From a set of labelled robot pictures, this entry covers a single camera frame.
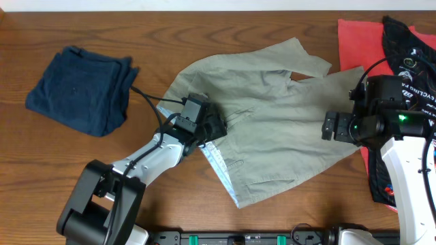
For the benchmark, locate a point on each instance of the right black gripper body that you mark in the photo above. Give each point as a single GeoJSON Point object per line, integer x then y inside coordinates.
{"type": "Point", "coordinates": [328, 125]}

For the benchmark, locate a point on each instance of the khaki green shorts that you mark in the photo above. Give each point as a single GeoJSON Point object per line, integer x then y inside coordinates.
{"type": "Point", "coordinates": [274, 101]}

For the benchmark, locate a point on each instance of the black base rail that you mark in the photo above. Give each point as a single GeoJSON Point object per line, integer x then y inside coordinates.
{"type": "Point", "coordinates": [300, 236]}

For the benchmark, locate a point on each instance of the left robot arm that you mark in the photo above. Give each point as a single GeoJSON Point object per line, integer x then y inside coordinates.
{"type": "Point", "coordinates": [105, 201]}

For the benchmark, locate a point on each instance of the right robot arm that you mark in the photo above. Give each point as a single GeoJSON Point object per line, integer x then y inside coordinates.
{"type": "Point", "coordinates": [381, 122]}

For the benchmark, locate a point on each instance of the red orange t-shirt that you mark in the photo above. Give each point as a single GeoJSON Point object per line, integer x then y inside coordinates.
{"type": "Point", "coordinates": [360, 44]}

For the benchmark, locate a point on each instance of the folded navy blue garment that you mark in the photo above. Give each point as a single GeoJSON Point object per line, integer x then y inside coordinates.
{"type": "Point", "coordinates": [83, 90]}

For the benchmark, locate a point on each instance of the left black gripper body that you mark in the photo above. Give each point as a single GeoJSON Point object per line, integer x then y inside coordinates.
{"type": "Point", "coordinates": [216, 123]}

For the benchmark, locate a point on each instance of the black printed cycling jersey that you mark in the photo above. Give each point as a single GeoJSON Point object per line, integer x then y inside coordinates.
{"type": "Point", "coordinates": [418, 91]}

